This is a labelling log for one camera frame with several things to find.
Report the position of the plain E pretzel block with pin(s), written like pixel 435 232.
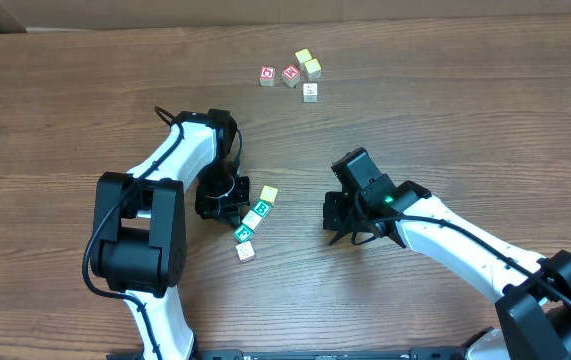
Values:
pixel 245 251

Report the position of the red apple picture block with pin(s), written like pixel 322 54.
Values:
pixel 267 76

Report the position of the blue X wooden block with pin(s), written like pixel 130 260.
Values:
pixel 310 92

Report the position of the yellow wooden block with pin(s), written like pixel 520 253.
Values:
pixel 312 69
pixel 303 56

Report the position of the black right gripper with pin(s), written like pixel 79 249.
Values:
pixel 335 212

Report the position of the red Y wooden block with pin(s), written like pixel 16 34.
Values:
pixel 269 194

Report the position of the green letter F block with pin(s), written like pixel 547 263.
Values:
pixel 243 233

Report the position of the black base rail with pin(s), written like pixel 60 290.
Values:
pixel 415 353

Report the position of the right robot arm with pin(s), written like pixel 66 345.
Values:
pixel 531 293

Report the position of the green letter B block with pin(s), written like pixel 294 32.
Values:
pixel 262 208

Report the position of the yellow front wooden block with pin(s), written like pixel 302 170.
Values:
pixel 312 69

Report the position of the yellow rear wooden block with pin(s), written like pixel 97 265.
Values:
pixel 303 56

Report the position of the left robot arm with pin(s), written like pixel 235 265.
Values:
pixel 137 251

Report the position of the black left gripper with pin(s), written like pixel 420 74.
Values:
pixel 221 205

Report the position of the red letter M block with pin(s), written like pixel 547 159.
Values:
pixel 291 75

